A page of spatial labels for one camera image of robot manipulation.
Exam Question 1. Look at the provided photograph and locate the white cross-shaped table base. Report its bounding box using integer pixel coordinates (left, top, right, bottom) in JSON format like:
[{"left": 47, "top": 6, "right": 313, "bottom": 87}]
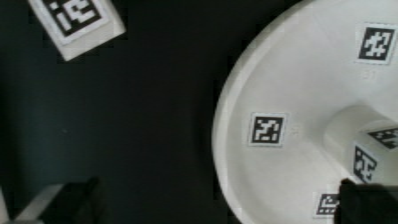
[{"left": 27, "top": 0, "right": 127, "bottom": 61}]

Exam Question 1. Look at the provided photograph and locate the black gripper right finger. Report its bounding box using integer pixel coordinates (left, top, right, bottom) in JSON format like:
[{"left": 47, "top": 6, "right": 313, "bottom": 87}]
[{"left": 335, "top": 179, "right": 398, "bottom": 224}]

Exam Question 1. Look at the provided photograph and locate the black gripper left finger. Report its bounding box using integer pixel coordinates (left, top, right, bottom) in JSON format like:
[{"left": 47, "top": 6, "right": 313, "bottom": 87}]
[{"left": 11, "top": 176, "right": 109, "bottom": 224}]

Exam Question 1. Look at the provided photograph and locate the white round table top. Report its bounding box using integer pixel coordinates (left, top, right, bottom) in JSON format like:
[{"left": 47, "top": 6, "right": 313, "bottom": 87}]
[{"left": 212, "top": 0, "right": 398, "bottom": 224}]

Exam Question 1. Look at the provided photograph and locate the white cylindrical table leg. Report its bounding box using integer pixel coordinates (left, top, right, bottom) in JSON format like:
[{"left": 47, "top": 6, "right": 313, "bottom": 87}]
[{"left": 351, "top": 120, "right": 398, "bottom": 186}]

